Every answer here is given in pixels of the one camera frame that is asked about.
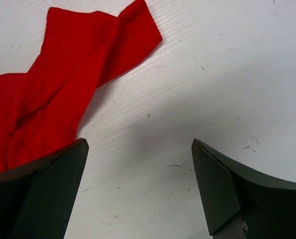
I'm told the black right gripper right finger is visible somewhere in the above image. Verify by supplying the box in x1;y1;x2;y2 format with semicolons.
192;139;296;239

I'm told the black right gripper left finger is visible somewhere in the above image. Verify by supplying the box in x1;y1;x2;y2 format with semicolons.
0;138;89;239

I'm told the red t shirt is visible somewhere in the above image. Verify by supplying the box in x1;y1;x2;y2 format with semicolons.
0;0;162;172

